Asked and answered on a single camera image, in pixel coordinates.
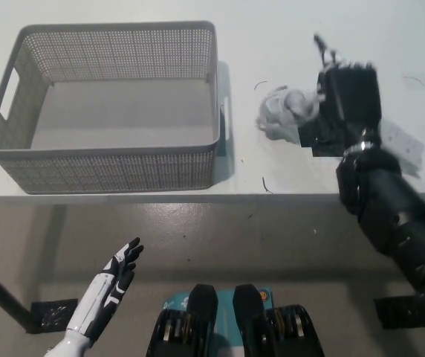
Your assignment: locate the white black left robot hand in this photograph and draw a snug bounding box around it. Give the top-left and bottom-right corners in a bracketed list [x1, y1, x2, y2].
[65, 237, 145, 341]

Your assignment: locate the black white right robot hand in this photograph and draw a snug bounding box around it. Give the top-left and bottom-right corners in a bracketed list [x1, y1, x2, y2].
[312, 33, 383, 152]

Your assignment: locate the white power strip with cord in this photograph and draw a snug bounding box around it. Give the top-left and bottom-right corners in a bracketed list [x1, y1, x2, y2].
[257, 84, 425, 179]

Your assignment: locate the black tape patch on table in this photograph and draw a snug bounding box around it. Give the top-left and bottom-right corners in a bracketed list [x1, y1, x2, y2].
[296, 122, 349, 158]

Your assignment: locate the black table leg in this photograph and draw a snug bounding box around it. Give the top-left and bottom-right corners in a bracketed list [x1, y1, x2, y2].
[0, 256, 37, 334]

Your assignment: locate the black teal robot body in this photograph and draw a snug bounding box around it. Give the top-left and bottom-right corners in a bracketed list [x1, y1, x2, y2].
[145, 283, 325, 357]

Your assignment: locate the grey perforated plastic basket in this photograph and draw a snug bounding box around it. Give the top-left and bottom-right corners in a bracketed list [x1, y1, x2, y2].
[0, 20, 233, 195]

